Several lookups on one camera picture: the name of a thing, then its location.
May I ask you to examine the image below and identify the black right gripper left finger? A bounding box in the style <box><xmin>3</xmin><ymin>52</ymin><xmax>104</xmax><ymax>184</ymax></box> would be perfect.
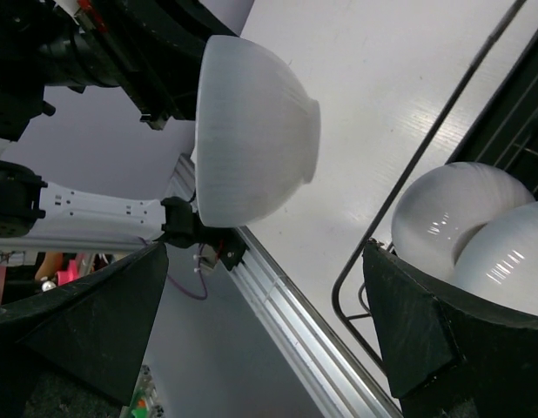
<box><xmin>0</xmin><ymin>244</ymin><xmax>169</xmax><ymax>417</ymax></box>

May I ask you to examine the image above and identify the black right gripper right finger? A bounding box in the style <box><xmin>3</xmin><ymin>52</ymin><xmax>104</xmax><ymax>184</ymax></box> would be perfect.
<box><xmin>363</xmin><ymin>240</ymin><xmax>538</xmax><ymax>417</ymax></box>

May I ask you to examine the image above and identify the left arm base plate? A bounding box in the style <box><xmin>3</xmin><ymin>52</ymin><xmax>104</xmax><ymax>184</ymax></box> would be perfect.
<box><xmin>158</xmin><ymin>197</ymin><xmax>247</xmax><ymax>271</ymax></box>

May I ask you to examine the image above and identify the black drip tray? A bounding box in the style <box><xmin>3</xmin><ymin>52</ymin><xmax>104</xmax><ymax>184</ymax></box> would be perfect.
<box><xmin>447</xmin><ymin>30</ymin><xmax>538</xmax><ymax>199</ymax></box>

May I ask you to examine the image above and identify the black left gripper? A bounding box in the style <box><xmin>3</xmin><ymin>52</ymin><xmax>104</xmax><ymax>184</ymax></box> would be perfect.
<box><xmin>103</xmin><ymin>0</ymin><xmax>205</xmax><ymax>131</ymax></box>

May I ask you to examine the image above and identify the wire dish rack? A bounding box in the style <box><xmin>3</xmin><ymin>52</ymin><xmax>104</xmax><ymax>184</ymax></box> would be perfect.
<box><xmin>331</xmin><ymin>1</ymin><xmax>538</xmax><ymax>371</ymax></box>

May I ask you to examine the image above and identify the white bowl with grey rim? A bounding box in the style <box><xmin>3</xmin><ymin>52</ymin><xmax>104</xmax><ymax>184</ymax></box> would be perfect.
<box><xmin>451</xmin><ymin>201</ymin><xmax>538</xmax><ymax>316</ymax></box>

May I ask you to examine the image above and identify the white ribbed bowl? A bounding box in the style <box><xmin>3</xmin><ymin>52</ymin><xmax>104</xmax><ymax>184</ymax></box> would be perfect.
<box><xmin>391</xmin><ymin>162</ymin><xmax>535</xmax><ymax>281</ymax></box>

